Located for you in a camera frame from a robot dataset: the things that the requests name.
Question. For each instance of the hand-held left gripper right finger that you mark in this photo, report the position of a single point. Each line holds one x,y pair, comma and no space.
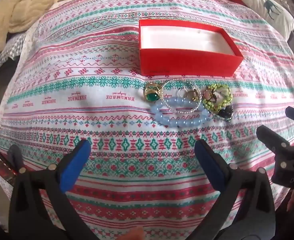
212,166

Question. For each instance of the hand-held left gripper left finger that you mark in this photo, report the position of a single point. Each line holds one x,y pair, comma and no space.
73,165

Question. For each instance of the black hair clip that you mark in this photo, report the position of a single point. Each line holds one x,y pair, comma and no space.
225,113

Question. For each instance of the small gold earring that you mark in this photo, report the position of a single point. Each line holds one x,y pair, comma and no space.
210,96

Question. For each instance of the gold and silver charm earring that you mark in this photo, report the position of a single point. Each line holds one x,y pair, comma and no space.
193,95

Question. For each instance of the red cardboard box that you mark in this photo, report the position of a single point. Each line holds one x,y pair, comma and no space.
187,55

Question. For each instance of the person's left hand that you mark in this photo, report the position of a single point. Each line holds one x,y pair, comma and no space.
134,233

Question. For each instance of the patterned knit-print blanket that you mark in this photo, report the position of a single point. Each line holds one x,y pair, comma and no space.
86,100

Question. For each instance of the dark red printed strip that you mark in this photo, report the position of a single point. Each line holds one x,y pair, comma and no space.
0,162

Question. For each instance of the deer print pillow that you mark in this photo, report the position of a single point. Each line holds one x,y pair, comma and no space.
272,12

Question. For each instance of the grey checkered cloth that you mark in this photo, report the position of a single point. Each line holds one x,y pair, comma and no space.
6,52

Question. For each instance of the beige fleece blanket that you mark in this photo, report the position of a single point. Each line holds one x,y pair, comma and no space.
29,7

